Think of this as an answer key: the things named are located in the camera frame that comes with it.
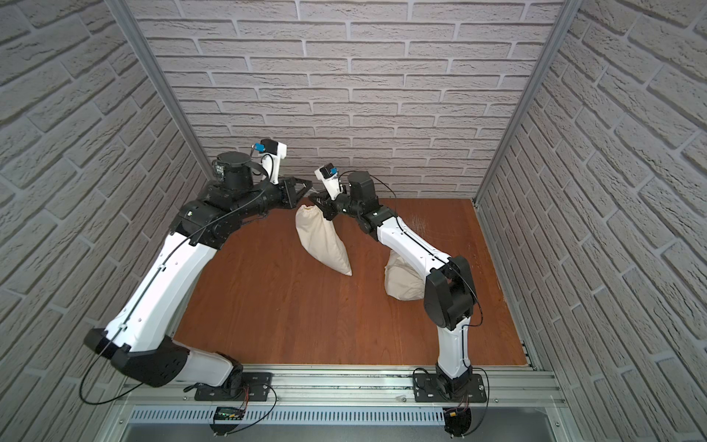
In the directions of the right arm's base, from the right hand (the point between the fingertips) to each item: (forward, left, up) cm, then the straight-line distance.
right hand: (303, 200), depth 77 cm
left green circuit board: (-48, +23, -33) cm, 63 cm away
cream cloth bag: (-4, -3, -14) cm, 15 cm away
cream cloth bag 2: (-18, -28, -20) cm, 39 cm away
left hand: (-6, -5, +15) cm, 17 cm away
